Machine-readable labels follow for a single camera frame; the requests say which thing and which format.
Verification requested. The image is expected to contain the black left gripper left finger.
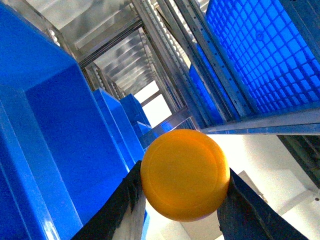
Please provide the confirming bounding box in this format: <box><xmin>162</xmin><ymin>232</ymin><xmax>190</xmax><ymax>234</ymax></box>
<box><xmin>72</xmin><ymin>160</ymin><xmax>145</xmax><ymax>240</ymax></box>

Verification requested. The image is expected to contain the yellow mushroom push button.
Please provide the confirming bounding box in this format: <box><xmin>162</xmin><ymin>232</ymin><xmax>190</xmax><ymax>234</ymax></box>
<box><xmin>140</xmin><ymin>129</ymin><xmax>231</xmax><ymax>222</ymax></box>

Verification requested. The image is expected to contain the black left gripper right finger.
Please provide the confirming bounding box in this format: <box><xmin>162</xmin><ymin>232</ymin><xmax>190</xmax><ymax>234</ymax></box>
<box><xmin>217</xmin><ymin>169</ymin><xmax>307</xmax><ymax>240</ymax></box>

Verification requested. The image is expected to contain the blue bin upper shelf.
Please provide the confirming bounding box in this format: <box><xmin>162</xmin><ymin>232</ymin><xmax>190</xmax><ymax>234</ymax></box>
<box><xmin>205</xmin><ymin>0</ymin><xmax>320</xmax><ymax>116</ymax></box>

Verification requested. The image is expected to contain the empty blue plastic bin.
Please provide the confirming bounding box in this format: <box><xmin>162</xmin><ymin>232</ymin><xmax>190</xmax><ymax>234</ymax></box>
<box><xmin>0</xmin><ymin>3</ymin><xmax>130</xmax><ymax>240</ymax></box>

